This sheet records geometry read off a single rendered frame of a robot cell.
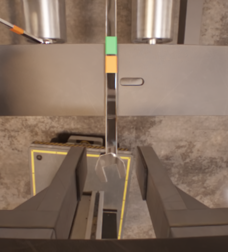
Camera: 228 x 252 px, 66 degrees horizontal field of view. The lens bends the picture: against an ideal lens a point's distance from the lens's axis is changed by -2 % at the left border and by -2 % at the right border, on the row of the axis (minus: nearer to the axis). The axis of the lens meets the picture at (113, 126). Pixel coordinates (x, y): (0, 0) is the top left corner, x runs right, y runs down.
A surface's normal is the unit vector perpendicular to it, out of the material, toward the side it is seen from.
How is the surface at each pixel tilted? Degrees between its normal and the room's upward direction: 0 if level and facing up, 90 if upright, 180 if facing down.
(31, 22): 14
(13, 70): 0
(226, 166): 0
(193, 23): 0
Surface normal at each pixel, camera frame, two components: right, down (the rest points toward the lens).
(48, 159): 0.01, 0.28
